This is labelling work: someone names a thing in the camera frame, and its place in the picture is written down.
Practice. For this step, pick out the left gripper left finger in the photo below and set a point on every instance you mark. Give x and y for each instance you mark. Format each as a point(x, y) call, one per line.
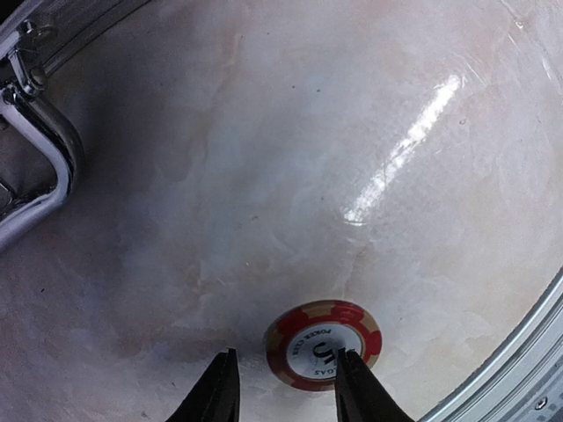
point(216, 395)

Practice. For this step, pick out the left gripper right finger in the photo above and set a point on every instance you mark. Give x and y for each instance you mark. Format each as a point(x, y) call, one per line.
point(360, 396)

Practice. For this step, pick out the aluminium poker case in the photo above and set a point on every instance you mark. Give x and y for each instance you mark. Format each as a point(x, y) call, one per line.
point(37, 38)

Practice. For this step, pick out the red poker chip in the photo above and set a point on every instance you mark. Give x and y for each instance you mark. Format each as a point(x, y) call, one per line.
point(302, 344)

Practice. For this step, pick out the front aluminium rail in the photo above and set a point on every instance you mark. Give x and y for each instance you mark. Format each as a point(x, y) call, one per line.
point(522, 379)

